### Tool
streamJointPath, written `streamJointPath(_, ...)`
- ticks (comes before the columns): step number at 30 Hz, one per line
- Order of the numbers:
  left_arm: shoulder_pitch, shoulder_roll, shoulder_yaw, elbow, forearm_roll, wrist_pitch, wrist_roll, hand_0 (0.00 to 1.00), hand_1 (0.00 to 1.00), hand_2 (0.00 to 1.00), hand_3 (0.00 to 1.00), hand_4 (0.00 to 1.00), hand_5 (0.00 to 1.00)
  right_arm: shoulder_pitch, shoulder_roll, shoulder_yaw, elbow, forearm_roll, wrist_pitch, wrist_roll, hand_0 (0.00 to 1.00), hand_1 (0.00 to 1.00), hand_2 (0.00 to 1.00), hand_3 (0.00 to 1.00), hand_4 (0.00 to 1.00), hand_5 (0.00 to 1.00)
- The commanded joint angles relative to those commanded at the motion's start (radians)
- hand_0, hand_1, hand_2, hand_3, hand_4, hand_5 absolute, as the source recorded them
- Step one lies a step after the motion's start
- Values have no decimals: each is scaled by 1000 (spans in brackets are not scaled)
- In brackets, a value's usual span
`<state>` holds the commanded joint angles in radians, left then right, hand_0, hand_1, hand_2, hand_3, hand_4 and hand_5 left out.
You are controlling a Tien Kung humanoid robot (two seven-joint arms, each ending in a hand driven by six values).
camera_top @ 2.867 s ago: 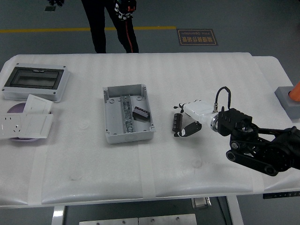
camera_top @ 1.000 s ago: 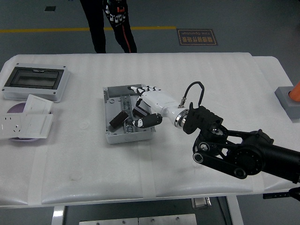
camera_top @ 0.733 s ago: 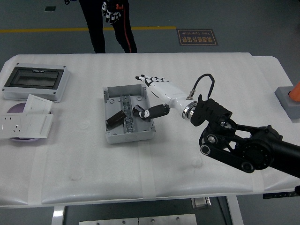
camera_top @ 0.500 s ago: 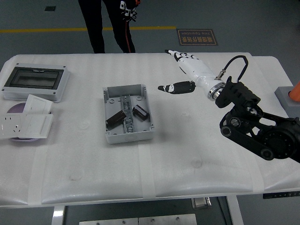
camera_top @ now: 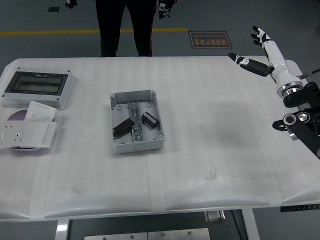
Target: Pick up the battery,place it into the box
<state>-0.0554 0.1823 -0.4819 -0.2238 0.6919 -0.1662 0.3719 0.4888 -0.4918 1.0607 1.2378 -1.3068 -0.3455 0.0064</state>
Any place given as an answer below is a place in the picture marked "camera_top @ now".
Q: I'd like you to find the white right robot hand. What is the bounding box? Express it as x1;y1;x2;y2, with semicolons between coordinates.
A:
227;25;303;89

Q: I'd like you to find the person's left gloved hand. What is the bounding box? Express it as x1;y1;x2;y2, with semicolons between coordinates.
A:
158;0;177;20

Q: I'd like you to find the grey distribution box dark window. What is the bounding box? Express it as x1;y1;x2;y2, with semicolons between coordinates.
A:
1;66;76;110

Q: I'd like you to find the grey open junction box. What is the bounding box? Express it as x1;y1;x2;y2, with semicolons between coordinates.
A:
109;89;167;154

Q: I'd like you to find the person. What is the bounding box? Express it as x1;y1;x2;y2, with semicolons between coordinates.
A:
94;0;158;58

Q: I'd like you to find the dark floor sign orange text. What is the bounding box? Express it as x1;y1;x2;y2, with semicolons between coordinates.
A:
187;30;233;50

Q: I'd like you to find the purple round plate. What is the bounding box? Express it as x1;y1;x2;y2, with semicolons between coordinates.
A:
6;109;43;153

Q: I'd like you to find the white socket panel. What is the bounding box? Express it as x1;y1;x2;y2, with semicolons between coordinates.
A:
0;121;31;150

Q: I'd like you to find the black table control panel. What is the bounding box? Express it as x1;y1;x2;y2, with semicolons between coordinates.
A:
279;203;320;213

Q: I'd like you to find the white table leg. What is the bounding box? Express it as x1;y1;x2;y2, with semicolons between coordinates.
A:
241;208;260;240
55;218;70;240

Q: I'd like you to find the white foam table mat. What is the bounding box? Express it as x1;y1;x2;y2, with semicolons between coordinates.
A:
0;56;320;221

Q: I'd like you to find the white switch panel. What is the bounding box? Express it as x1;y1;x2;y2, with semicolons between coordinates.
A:
24;100;58;123
18;121;58;148

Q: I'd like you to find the metal mounting rail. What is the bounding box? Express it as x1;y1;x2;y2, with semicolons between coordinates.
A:
128;101;146;143

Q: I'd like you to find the silver metal bracket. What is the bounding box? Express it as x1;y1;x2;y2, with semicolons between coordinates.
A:
204;210;226;223

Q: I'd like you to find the grey metal base plate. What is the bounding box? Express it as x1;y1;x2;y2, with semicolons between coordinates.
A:
147;227;211;240
84;231;148;240

